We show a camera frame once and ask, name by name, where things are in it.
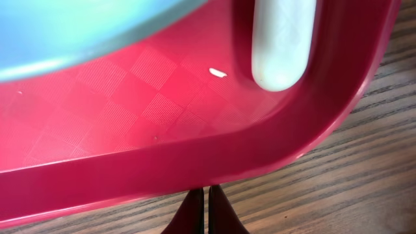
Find light blue bowl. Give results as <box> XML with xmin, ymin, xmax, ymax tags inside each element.
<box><xmin>1</xmin><ymin>0</ymin><xmax>206</xmax><ymax>82</ymax></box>

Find red serving tray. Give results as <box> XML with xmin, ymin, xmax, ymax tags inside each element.
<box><xmin>1</xmin><ymin>0</ymin><xmax>400</xmax><ymax>228</ymax></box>

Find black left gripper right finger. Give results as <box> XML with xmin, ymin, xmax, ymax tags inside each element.
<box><xmin>208</xmin><ymin>185</ymin><xmax>249</xmax><ymax>234</ymax></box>

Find white plastic spoon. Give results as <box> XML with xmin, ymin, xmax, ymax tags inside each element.
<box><xmin>252</xmin><ymin>0</ymin><xmax>317</xmax><ymax>92</ymax></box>

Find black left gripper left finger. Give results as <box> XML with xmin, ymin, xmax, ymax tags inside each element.
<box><xmin>161</xmin><ymin>188</ymin><xmax>204</xmax><ymax>234</ymax></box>

